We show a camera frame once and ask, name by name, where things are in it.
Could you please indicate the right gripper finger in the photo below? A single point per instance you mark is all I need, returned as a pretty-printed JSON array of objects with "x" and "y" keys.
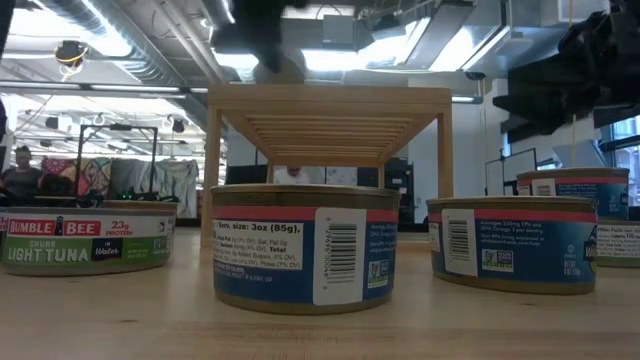
[
  {"x": 550, "y": 87},
  {"x": 550, "y": 120}
]

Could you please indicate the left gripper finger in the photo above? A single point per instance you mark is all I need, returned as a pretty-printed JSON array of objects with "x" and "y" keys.
[
  {"x": 265, "y": 30},
  {"x": 232, "y": 39}
]

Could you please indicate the blue label salmon can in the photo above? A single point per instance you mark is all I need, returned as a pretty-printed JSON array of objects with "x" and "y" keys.
[
  {"x": 585, "y": 195},
  {"x": 530, "y": 250},
  {"x": 260, "y": 285}
]

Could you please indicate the Bumble Bee tuna can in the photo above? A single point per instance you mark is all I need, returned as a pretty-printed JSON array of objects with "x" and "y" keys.
[
  {"x": 75, "y": 250},
  {"x": 2, "y": 222},
  {"x": 620, "y": 245}
]

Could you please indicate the black background robot arm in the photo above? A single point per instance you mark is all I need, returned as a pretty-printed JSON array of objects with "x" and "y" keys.
[{"x": 135, "y": 196}]

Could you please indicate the wooden slatted shelf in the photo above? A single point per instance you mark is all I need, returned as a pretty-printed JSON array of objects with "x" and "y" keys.
[{"x": 330, "y": 95}]

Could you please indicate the grey trapezoid panel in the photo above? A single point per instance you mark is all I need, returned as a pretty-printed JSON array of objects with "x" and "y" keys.
[{"x": 580, "y": 155}]

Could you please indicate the black-framed white panel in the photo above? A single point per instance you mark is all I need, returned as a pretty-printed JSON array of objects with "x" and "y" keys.
[{"x": 520, "y": 172}]

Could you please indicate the grey ceiling box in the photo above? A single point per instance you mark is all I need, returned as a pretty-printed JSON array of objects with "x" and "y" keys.
[{"x": 339, "y": 30}]

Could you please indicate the window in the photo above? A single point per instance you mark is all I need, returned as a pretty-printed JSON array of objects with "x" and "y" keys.
[{"x": 627, "y": 150}]

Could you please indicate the long ceiling light bar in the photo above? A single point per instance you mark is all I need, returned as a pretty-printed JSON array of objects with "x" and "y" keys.
[{"x": 125, "y": 88}]

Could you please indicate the black monitor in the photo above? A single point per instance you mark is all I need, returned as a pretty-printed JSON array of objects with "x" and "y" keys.
[{"x": 245, "y": 175}]

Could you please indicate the person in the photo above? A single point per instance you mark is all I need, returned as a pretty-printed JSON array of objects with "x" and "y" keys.
[
  {"x": 295, "y": 177},
  {"x": 22, "y": 182}
]

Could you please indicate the black cabinet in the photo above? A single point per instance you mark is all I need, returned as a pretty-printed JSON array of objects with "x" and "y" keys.
[{"x": 406, "y": 175}]

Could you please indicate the grey draped cloth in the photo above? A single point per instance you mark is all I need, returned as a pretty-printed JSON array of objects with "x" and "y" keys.
[{"x": 175, "y": 185}]

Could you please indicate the black ceiling-hung device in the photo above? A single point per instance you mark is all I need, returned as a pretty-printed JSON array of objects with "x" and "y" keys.
[{"x": 70, "y": 51}]

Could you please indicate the colourful patterned cloth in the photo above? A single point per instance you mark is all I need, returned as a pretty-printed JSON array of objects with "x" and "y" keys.
[{"x": 95, "y": 175}]

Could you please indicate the silver ventilation duct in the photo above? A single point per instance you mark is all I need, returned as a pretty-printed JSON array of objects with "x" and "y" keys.
[{"x": 145, "y": 65}]

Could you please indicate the black metal frame rig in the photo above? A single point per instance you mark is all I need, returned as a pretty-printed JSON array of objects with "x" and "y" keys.
[{"x": 120, "y": 127}]

